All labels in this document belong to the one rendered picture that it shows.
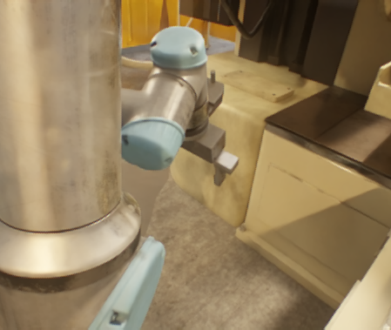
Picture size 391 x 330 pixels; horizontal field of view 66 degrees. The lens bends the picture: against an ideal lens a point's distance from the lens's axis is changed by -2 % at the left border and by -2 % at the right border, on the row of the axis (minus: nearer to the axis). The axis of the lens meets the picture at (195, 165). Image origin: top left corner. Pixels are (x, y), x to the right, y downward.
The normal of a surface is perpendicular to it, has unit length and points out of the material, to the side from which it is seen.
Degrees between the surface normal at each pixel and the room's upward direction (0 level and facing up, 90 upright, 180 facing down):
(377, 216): 90
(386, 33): 90
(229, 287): 0
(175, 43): 25
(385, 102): 90
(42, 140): 81
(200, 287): 0
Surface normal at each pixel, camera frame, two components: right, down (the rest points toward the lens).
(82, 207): 0.63, 0.40
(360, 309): 0.06, -0.81
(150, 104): -0.07, -0.51
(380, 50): -0.72, 0.37
